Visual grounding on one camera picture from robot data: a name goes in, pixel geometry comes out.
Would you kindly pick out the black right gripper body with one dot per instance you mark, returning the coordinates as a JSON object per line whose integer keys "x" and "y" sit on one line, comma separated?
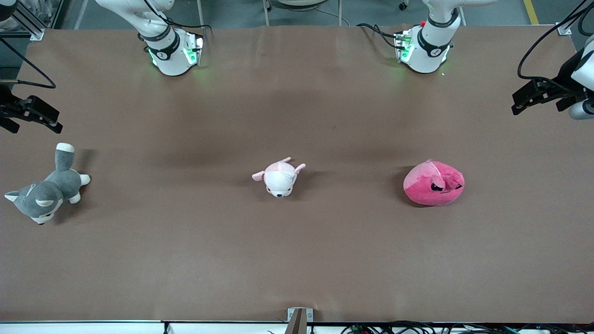
{"x": 5, "y": 105}

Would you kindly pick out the hot pink round plush toy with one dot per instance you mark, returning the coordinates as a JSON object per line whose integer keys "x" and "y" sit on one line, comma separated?
{"x": 429, "y": 185}

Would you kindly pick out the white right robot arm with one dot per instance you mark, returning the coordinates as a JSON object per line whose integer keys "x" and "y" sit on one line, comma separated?
{"x": 169, "y": 55}

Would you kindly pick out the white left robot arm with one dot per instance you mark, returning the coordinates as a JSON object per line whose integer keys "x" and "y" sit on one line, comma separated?
{"x": 429, "y": 51}

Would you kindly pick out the grey white husky plush toy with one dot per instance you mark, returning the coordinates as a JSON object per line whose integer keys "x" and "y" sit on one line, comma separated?
{"x": 44, "y": 192}

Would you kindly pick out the white pale pink plush toy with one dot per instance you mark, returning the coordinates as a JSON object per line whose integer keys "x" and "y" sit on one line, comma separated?
{"x": 280, "y": 181}

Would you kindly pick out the metal stand legs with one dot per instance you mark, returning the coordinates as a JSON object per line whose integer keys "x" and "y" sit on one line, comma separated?
{"x": 301, "y": 4}

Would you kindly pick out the aluminium frame profile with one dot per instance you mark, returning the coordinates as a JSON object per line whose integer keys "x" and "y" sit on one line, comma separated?
{"x": 568, "y": 25}
{"x": 29, "y": 21}

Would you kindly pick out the white table edge rail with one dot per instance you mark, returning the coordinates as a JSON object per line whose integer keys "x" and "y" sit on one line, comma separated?
{"x": 93, "y": 327}

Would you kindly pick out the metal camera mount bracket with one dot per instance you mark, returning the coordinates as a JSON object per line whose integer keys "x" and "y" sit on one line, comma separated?
{"x": 299, "y": 320}

